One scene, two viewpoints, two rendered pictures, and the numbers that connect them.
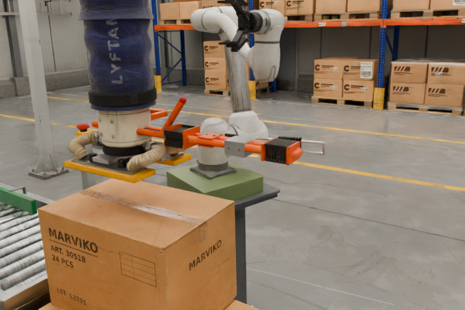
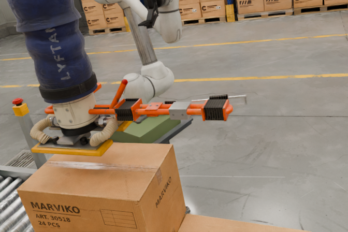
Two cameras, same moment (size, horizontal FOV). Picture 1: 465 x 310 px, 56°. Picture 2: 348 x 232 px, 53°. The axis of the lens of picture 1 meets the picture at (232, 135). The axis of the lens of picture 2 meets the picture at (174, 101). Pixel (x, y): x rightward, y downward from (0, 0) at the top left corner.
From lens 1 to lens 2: 0.27 m
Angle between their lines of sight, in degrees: 12
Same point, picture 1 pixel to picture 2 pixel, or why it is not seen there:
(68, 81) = not seen: outside the picture
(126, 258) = (107, 213)
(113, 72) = (60, 70)
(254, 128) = (163, 74)
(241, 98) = (147, 53)
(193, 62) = not seen: hidden behind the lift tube
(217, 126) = (135, 81)
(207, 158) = not seen: hidden behind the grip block
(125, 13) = (60, 19)
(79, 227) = (59, 197)
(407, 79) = not seen: outside the picture
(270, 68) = (176, 32)
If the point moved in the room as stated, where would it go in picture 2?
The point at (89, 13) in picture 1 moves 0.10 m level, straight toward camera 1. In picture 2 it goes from (28, 25) to (33, 28)
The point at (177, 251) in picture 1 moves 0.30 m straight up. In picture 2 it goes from (147, 198) to (130, 132)
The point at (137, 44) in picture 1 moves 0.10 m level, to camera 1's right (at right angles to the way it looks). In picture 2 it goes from (74, 43) to (101, 37)
